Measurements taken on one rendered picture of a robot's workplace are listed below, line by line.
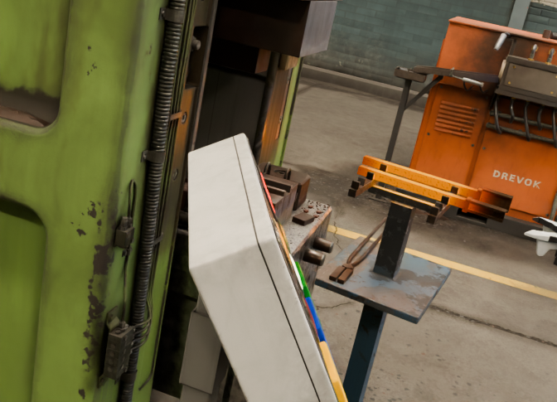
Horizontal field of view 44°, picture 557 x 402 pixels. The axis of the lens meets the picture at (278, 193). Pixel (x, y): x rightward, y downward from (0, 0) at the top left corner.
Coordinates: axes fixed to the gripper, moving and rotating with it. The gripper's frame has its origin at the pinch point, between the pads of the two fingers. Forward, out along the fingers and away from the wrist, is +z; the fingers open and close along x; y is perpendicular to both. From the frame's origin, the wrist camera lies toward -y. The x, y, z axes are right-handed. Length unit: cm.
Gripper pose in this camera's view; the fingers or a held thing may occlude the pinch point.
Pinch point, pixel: (528, 222)
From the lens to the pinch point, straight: 185.7
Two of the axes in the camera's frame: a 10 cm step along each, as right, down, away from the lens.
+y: -1.9, 9.3, 3.2
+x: 4.5, -2.1, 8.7
